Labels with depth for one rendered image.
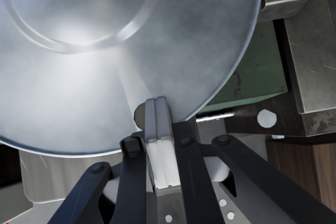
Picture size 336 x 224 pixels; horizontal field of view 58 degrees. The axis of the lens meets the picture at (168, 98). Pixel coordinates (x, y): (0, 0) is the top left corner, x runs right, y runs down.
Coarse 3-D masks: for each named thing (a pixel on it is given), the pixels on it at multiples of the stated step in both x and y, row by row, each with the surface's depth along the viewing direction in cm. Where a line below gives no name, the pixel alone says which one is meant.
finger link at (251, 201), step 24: (216, 144) 14; (240, 144) 14; (240, 168) 12; (264, 168) 12; (240, 192) 13; (264, 192) 10; (288, 192) 10; (264, 216) 11; (288, 216) 9; (312, 216) 9
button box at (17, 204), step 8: (8, 184) 46; (16, 184) 46; (0, 192) 42; (8, 192) 44; (16, 192) 46; (0, 200) 42; (8, 200) 44; (16, 200) 46; (24, 200) 48; (0, 208) 42; (8, 208) 43; (16, 208) 45; (24, 208) 48; (0, 216) 41; (8, 216) 43; (16, 216) 45
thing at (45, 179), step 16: (144, 112) 23; (144, 128) 23; (192, 128) 23; (32, 160) 23; (48, 160) 23; (64, 160) 23; (80, 160) 23; (96, 160) 23; (112, 160) 23; (32, 176) 23; (48, 176) 23; (64, 176) 23; (80, 176) 23; (32, 192) 23; (48, 192) 23; (64, 192) 23
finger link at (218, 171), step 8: (176, 128) 18; (184, 128) 18; (176, 136) 17; (184, 136) 17; (192, 136) 17; (200, 144) 16; (208, 144) 15; (208, 152) 15; (208, 160) 14; (216, 160) 14; (208, 168) 15; (216, 168) 15; (224, 168) 14; (216, 176) 15; (224, 176) 15; (232, 176) 15
